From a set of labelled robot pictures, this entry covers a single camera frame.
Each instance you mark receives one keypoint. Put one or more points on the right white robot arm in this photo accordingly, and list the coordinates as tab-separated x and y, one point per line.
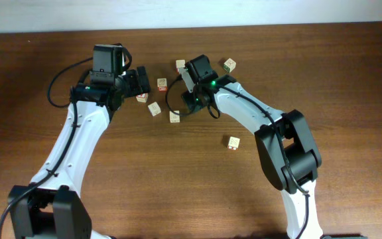
288	154

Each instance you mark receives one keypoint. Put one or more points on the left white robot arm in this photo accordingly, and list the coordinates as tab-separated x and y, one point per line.
50	205

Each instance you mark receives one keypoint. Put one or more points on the wooden block red bottom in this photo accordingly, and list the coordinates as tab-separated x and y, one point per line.
162	84

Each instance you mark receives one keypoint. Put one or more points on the wooden block red A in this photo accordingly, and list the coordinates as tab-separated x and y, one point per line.
142	98

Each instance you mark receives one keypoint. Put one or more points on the wooden block green side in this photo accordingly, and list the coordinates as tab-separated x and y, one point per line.
229	65

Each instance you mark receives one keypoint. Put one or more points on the wooden block number one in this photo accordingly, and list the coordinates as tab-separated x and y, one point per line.
174	116

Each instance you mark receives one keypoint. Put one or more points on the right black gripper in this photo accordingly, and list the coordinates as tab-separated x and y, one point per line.
188	98

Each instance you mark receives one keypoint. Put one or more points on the wooden block red side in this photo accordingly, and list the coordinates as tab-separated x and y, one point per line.
180	65

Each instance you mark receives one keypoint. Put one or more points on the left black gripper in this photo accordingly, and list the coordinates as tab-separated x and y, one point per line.
136	87

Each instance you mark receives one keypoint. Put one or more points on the wooden block letter N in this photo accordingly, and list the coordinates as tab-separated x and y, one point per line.
233	143

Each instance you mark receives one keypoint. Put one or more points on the wooden block number four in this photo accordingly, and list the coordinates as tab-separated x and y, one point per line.
154	108

